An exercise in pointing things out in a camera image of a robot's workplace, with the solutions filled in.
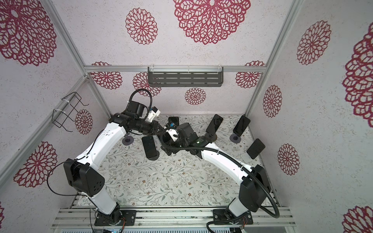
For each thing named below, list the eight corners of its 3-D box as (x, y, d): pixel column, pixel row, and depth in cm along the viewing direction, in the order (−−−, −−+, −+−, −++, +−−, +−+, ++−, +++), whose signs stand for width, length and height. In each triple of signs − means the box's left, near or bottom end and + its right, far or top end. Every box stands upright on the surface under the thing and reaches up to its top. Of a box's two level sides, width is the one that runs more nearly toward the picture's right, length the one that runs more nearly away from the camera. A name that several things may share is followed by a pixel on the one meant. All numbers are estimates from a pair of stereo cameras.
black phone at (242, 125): (237, 142, 107) (245, 125, 92) (230, 136, 110) (236, 119, 96) (242, 137, 109) (251, 120, 95) (235, 132, 113) (243, 115, 98)
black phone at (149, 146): (148, 161, 97) (143, 149, 85) (147, 150, 102) (141, 136, 90) (158, 158, 98) (154, 146, 86) (156, 147, 103) (152, 134, 91)
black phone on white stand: (251, 162, 96) (261, 149, 83) (244, 154, 100) (253, 140, 87) (256, 160, 97) (266, 147, 84) (249, 152, 101) (258, 138, 88)
